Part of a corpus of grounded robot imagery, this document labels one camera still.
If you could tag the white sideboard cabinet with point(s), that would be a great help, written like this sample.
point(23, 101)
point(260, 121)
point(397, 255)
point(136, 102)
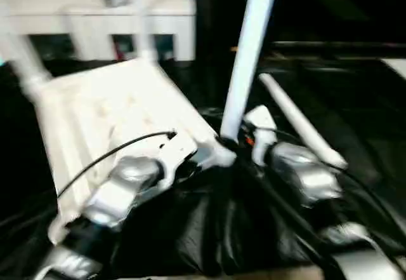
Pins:
point(79, 19)

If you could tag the black work mat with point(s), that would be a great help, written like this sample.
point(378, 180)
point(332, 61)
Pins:
point(364, 127)

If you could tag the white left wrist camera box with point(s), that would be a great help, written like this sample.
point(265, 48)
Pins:
point(177, 150)

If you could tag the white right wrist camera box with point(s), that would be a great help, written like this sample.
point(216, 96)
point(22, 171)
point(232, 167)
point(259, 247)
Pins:
point(261, 118)

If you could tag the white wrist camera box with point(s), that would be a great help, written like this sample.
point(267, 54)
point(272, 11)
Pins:
point(177, 150)
point(261, 118)

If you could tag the white board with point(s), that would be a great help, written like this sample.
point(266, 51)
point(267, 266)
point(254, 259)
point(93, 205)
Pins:
point(396, 67)

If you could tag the black speaker cabinet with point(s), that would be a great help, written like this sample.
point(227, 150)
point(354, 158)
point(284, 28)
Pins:
point(219, 7)

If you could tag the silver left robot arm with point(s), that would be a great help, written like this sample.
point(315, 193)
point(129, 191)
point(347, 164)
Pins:
point(120, 191)

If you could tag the white plastic table leg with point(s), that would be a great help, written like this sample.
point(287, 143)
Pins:
point(144, 26)
point(250, 45)
point(298, 115)
point(28, 67)

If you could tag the white plastic table top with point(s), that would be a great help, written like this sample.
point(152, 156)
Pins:
point(111, 108)

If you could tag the black flat monitor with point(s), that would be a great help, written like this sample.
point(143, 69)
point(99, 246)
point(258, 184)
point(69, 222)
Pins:
point(333, 46)

